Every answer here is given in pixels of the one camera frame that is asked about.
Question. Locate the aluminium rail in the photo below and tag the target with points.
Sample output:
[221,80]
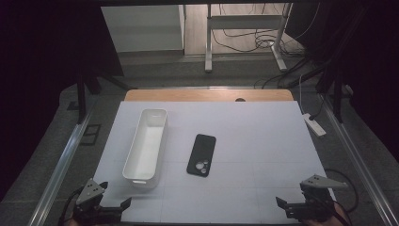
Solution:
[360,169]
[59,169]

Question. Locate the white power strip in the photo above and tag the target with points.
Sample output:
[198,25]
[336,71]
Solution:
[314,125]

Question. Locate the white cabinet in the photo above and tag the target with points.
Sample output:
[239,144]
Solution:
[142,28]

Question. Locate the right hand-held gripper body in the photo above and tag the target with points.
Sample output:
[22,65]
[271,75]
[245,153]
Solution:
[315,207]

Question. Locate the black floor plate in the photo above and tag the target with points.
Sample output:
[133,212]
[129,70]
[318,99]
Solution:
[91,134]

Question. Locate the black metal stand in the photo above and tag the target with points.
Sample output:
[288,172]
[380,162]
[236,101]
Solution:
[337,94]
[82,94]

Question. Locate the white plastic storage bin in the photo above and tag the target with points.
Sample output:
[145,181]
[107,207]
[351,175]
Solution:
[146,150]

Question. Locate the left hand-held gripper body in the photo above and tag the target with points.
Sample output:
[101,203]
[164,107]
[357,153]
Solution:
[89,212]

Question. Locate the person's right hand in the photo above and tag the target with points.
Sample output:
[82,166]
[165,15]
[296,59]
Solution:
[323,223]

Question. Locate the person's left hand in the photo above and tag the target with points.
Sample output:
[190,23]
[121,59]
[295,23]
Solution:
[71,222]

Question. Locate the white metal desk frame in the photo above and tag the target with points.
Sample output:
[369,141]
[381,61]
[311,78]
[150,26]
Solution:
[247,22]

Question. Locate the black curtain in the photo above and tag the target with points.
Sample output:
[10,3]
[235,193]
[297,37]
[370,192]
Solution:
[40,78]
[373,62]

